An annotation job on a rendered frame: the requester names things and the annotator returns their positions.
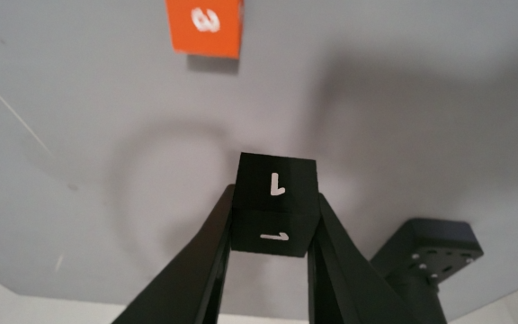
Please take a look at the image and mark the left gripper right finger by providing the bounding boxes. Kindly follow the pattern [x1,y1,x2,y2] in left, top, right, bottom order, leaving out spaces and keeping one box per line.
[307,193,423,324]

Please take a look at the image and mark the orange block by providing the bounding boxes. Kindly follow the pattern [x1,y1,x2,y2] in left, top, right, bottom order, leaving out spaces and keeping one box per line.
[167,0,246,59]

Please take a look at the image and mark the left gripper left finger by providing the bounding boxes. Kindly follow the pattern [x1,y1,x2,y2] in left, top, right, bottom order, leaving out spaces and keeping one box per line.
[110,184,235,324]

